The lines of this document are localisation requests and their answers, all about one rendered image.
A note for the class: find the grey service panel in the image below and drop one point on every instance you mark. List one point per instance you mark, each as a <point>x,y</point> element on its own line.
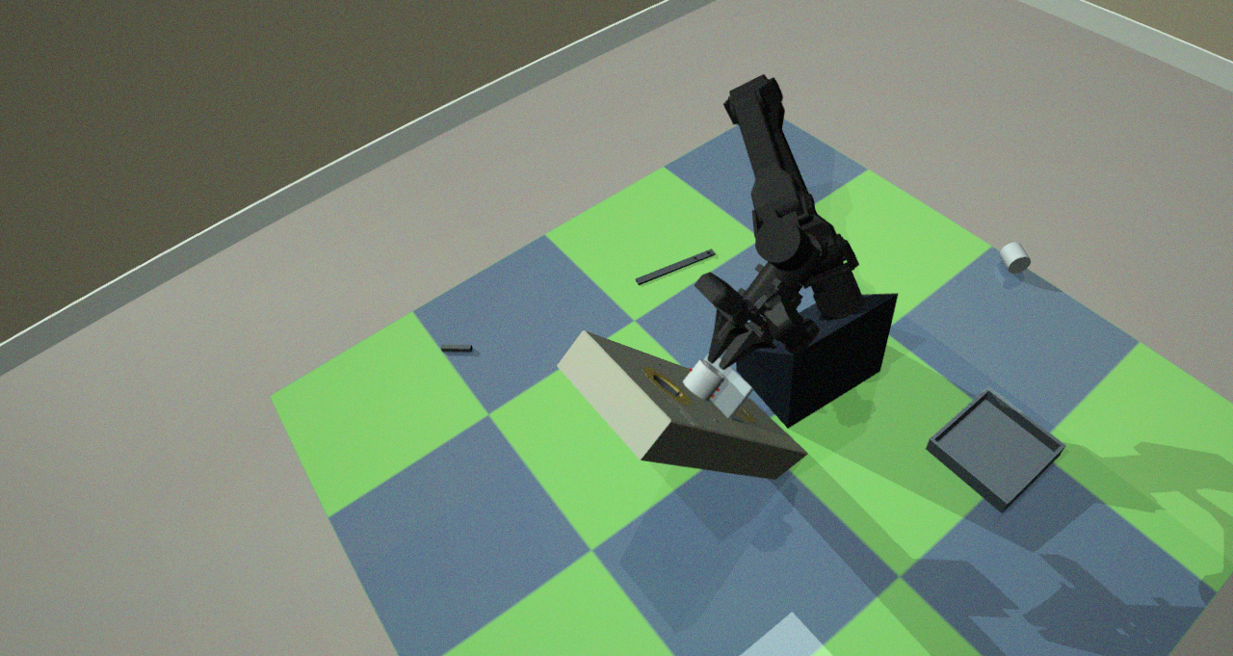
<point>643,398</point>

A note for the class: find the white cylinder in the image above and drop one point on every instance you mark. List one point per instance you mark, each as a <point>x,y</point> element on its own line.
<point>1015,258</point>

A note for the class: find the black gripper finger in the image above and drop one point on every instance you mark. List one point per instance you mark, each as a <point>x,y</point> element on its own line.
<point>743,345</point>
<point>726,329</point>

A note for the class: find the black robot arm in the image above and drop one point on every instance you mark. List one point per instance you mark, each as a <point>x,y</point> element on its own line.
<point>788,231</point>

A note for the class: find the grey cylinder with two slots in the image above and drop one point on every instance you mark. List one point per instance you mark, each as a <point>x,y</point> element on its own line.
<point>704,380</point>

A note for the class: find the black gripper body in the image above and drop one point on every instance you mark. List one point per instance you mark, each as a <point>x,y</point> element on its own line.
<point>736,304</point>

